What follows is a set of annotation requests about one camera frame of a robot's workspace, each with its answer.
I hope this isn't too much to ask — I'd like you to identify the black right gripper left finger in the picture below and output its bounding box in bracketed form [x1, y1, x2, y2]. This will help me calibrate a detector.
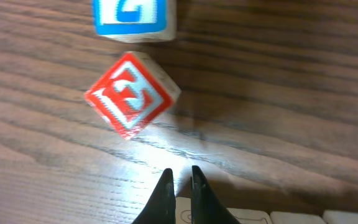
[132, 168, 176, 224]

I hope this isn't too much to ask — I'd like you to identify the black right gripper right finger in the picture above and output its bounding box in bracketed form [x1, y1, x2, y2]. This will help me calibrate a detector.
[191, 166, 240, 224]

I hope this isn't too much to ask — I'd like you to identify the yellow C letter block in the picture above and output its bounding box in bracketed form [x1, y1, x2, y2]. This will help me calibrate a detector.
[175, 197, 191, 224]

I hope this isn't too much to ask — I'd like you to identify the yellow O block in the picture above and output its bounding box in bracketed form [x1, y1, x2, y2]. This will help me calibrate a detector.
[228, 208, 272, 224]

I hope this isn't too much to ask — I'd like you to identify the green R letter block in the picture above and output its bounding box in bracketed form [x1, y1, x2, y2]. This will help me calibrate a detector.
[270, 212, 326, 224]

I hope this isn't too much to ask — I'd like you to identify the blue L block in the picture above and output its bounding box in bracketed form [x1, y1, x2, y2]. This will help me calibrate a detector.
[323, 210, 358, 224]

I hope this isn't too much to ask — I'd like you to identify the red E block lower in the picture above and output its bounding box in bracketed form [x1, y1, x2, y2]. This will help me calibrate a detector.
[85, 51, 181, 139]

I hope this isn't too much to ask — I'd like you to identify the blue 2 number block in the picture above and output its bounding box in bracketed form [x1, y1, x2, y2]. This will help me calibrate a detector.
[93, 0, 177, 43]

